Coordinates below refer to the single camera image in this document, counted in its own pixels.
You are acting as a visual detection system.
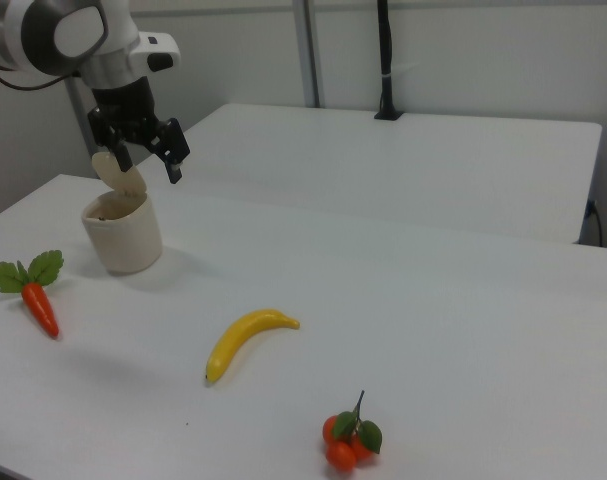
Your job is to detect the orange toy carrot green leaves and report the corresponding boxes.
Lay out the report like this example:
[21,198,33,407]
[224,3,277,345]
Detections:
[0,249,65,341]

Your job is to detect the black pole with clamp base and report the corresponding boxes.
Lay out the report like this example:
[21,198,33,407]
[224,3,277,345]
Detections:
[373,0,405,122]

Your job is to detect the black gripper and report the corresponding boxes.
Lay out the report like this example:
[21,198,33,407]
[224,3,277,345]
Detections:
[86,78,192,186]

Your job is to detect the cream garbage bin lid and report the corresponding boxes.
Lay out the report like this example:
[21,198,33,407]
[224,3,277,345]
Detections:
[91,152,149,199]

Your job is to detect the blue plug with black cable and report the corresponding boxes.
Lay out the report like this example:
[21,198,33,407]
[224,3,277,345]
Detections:
[584,198,605,248]

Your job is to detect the toy orange cluster with leaves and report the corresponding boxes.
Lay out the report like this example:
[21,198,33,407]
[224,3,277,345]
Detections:
[322,389,384,473]

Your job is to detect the grey aluminium wall post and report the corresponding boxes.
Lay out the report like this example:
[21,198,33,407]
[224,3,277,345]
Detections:
[291,0,327,109]

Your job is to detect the yellow toy banana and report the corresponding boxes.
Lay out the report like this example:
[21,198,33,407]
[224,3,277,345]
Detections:
[204,308,302,387]

